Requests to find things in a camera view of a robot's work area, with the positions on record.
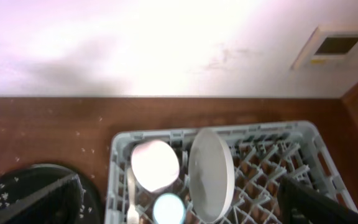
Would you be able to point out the light blue plastic cup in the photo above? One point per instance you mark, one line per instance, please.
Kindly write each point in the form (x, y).
(168, 209)

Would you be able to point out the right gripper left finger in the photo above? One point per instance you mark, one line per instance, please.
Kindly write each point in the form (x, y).
(58, 202)

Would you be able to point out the round black tray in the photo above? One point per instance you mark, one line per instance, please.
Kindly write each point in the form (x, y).
(18, 184)

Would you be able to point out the grey plate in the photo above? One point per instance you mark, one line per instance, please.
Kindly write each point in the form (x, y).
(212, 178)

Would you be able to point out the grey dishwasher rack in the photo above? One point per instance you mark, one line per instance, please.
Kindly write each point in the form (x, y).
(262, 155)

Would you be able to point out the pink bowl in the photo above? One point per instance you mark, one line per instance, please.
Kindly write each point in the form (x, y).
(155, 165)

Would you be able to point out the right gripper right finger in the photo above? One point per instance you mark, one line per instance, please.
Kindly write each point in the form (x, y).
(301, 204)

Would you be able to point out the white wall thermostat panel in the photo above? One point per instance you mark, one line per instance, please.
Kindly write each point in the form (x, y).
(329, 46)

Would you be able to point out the white plastic fork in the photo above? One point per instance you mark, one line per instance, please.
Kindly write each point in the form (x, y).
(132, 214)

